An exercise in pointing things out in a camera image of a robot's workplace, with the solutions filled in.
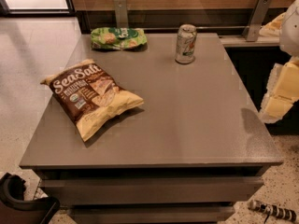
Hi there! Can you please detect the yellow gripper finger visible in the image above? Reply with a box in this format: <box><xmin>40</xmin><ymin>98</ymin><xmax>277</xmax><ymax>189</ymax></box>
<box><xmin>259</xmin><ymin>93</ymin><xmax>293</xmax><ymax>123</ymax></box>
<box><xmin>267</xmin><ymin>63</ymin><xmax>299</xmax><ymax>101</ymax></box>

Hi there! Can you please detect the green rice chip bag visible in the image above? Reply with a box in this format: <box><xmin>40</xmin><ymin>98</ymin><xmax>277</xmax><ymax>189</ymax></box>
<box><xmin>91</xmin><ymin>27</ymin><xmax>147</xmax><ymax>50</ymax></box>

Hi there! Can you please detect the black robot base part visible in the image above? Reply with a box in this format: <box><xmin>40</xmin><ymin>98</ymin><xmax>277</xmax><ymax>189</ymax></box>
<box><xmin>0</xmin><ymin>173</ymin><xmax>60</xmax><ymax>224</ymax></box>

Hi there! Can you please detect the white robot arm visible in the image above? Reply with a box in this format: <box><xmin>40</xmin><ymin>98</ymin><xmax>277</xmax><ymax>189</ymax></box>
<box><xmin>259</xmin><ymin>0</ymin><xmax>299</xmax><ymax>123</ymax></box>

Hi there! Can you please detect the brown sea salt chip bag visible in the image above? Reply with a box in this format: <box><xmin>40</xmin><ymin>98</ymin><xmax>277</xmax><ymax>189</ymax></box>
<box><xmin>41</xmin><ymin>59</ymin><xmax>144</xmax><ymax>142</ymax></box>

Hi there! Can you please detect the grey drawer cabinet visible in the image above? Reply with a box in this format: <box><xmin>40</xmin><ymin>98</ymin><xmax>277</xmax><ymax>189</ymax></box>
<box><xmin>21</xmin><ymin>34</ymin><xmax>282</xmax><ymax>224</ymax></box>

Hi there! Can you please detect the right metal wall bracket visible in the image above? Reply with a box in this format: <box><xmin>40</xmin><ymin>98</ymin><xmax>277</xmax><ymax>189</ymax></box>
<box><xmin>242</xmin><ymin>0</ymin><xmax>272</xmax><ymax>42</ymax></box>

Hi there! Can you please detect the metal wall bracket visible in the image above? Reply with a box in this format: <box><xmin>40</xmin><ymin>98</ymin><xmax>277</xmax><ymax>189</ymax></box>
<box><xmin>113</xmin><ymin>0</ymin><xmax>129</xmax><ymax>28</ymax></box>
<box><xmin>242</xmin><ymin>0</ymin><xmax>272</xmax><ymax>42</ymax></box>

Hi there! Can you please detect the black white striped cable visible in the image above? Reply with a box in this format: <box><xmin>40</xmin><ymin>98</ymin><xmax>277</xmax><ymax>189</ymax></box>
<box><xmin>248</xmin><ymin>199</ymin><xmax>299</xmax><ymax>224</ymax></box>

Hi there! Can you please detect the left metal wall bracket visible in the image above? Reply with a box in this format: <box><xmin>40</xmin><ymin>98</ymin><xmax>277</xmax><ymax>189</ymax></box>
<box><xmin>113</xmin><ymin>0</ymin><xmax>129</xmax><ymax>28</ymax></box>

